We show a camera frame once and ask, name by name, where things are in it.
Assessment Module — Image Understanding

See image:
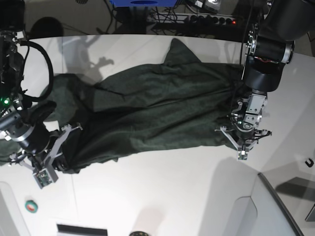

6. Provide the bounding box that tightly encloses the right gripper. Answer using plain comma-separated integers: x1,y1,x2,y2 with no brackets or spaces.
7,123,83,174

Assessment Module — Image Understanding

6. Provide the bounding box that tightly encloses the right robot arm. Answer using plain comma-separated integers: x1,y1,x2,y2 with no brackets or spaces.
0,0,80,176

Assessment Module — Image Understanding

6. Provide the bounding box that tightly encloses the dark green t-shirt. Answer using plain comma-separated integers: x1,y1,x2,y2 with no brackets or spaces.
0,38,256,174

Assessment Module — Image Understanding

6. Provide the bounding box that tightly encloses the black round dotted object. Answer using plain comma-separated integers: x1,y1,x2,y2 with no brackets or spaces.
129,231,149,236

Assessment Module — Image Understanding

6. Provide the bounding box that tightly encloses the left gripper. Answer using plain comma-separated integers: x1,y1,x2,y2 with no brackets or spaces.
216,126,272,154

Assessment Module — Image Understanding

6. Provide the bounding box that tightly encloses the black U-shaped clip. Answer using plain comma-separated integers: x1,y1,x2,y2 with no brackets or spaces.
305,158,315,168

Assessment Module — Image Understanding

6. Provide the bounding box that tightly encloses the green red tape roll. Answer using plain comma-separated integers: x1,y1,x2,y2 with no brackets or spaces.
25,200,38,213

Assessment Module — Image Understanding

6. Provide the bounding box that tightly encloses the white power strip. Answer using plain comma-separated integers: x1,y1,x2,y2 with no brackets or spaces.
147,12,238,26

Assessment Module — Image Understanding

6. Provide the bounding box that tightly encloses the blue plastic bin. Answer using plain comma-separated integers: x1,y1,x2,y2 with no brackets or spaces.
110,0,177,7

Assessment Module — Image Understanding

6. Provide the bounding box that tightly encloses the white tray with black slot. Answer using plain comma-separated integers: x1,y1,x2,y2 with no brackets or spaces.
57,224,108,236

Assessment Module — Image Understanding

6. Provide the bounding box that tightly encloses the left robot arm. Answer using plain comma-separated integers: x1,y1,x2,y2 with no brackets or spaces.
220,0,315,160

